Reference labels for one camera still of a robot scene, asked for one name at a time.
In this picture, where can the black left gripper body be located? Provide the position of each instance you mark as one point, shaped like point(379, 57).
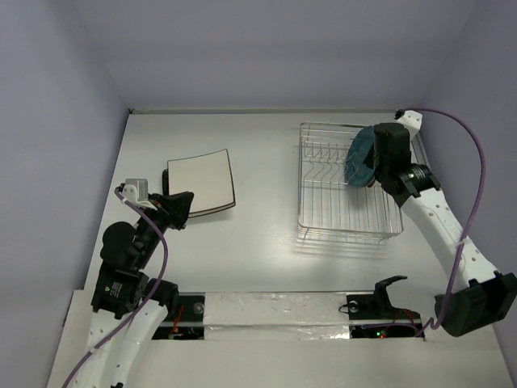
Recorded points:
point(163, 216)

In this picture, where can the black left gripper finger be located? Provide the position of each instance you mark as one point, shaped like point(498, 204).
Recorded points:
point(181, 205)
point(165, 200)

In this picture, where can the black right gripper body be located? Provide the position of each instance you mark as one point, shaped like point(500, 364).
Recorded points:
point(374, 158)

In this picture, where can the black floral square plate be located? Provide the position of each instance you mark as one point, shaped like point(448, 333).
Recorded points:
point(165, 183)

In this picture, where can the white square plate black rim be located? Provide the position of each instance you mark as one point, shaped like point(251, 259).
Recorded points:
point(211, 180)

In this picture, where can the teal scalloped plate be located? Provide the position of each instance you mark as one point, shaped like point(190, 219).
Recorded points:
point(359, 172)

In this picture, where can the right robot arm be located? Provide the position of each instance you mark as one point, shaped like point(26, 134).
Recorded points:
point(477, 294)

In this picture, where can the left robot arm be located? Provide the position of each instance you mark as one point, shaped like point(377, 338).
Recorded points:
point(131, 298)

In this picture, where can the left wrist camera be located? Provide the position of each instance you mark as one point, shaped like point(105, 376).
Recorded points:
point(134, 190)

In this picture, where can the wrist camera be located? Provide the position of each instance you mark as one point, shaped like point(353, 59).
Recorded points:
point(410, 119)
point(134, 190)

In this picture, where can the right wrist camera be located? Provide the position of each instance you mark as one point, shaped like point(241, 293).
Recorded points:
point(410, 119)

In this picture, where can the wire dish rack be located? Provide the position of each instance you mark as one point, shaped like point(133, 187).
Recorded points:
point(329, 208)

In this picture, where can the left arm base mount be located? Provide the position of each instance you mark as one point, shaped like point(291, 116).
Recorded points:
point(171, 315)

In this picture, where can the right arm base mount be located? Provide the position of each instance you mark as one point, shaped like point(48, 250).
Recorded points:
point(372, 315)

